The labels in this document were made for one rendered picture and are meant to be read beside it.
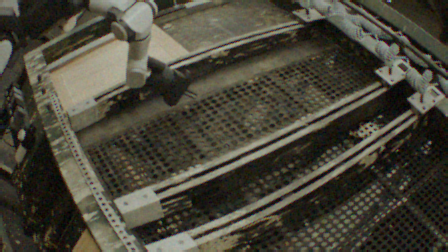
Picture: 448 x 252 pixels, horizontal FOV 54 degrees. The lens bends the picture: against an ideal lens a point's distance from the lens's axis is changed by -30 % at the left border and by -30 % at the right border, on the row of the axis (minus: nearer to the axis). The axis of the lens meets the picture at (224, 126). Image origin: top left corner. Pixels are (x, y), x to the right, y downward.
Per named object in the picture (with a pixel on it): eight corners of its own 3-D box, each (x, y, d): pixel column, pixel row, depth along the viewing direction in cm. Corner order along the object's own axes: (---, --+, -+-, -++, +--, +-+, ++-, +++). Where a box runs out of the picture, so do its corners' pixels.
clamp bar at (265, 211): (147, 256, 143) (124, 197, 129) (428, 105, 186) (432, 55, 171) (164, 278, 136) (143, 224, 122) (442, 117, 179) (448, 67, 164)
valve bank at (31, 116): (-9, 106, 214) (11, 65, 211) (8, 117, 224) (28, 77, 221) (1, 163, 179) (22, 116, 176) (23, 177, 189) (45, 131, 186)
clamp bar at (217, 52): (68, 122, 195) (58, 69, 180) (325, 23, 237) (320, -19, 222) (74, 136, 188) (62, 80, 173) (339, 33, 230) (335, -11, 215)
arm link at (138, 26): (157, 46, 168) (162, 11, 151) (132, 69, 164) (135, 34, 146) (134, 30, 170) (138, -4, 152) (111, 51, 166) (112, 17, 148)
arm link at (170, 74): (175, 112, 187) (148, 100, 179) (162, 98, 194) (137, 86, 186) (199, 78, 185) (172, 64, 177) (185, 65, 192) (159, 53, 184)
